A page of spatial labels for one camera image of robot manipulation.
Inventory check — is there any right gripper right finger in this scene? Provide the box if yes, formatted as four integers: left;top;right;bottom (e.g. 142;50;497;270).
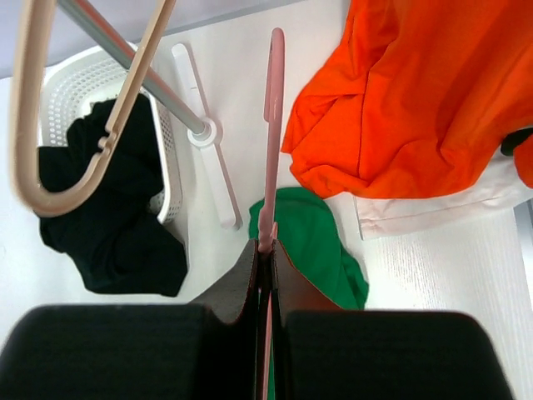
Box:
271;242;512;399

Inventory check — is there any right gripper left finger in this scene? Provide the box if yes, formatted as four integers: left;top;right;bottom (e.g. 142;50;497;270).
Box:
1;239;261;399

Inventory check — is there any black t shirt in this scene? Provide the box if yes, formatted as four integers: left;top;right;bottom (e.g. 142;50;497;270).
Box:
39;95;187;297

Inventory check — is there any pink wire hanger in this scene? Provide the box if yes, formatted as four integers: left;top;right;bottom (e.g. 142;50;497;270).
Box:
256;27;285;399

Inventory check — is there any orange t shirt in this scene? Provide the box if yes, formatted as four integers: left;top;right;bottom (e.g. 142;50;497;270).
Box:
282;1;532;199

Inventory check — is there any beige wooden hanger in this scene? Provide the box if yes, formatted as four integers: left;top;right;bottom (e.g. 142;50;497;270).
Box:
10;1;182;224

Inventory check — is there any white printed t shirt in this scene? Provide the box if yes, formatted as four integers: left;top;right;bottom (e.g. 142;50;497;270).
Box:
354;152;532;240

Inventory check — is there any dark green t shirt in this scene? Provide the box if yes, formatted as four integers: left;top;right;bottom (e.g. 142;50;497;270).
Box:
500;127;533;157

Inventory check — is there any metal clothes rack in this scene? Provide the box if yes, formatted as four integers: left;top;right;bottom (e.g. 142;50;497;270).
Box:
58;1;242;229

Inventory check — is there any white perforated plastic basket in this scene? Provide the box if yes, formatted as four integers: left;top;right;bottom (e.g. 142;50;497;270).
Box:
41;41;184;226

